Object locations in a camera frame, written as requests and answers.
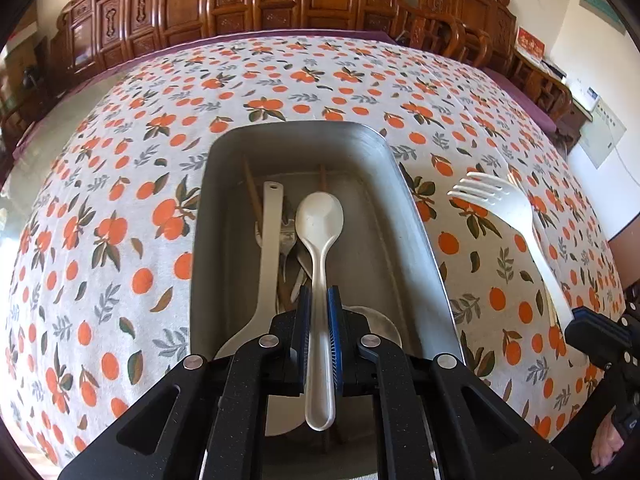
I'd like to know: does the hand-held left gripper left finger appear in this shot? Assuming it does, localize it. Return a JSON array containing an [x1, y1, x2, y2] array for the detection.
[[56, 286, 314, 480]]

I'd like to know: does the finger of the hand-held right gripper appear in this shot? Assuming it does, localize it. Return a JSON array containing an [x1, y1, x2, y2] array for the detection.
[[565, 307, 632, 367]]

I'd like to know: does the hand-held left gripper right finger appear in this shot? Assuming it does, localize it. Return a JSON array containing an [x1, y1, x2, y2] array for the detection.
[[327, 286, 583, 480]]

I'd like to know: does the light wooden chopstick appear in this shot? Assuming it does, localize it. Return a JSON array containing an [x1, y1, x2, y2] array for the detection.
[[507, 162, 561, 332], [505, 162, 557, 330]]

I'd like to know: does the metal fork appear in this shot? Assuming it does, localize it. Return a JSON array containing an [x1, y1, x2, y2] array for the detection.
[[255, 210, 299, 263]]

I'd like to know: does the large white soup spoon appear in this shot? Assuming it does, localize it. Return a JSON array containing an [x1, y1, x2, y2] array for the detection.
[[215, 181, 307, 438]]

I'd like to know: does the small white plastic spoon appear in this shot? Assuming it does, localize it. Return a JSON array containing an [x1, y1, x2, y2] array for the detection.
[[295, 191, 346, 432]]

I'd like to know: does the grey metal container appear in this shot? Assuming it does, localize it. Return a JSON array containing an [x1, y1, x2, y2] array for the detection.
[[189, 121, 468, 480]]

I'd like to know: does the white plastic fork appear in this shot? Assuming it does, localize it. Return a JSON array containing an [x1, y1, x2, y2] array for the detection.
[[447, 171, 576, 335]]

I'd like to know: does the person's right hand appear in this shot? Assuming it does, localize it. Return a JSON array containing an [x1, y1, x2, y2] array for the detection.
[[590, 411, 640, 472]]

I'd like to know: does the orange fruit print tablecloth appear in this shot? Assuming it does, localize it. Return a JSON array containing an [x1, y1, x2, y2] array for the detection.
[[0, 35, 628, 471]]

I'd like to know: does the carved wooden armchair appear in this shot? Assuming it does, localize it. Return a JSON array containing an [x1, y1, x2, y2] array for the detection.
[[395, 0, 518, 76], [47, 0, 132, 81]]

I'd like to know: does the red wall poster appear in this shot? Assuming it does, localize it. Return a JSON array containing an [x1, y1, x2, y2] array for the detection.
[[515, 27, 547, 64]]

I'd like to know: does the green wall sign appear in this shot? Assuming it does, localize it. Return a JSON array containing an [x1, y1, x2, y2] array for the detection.
[[580, 0, 627, 37]]

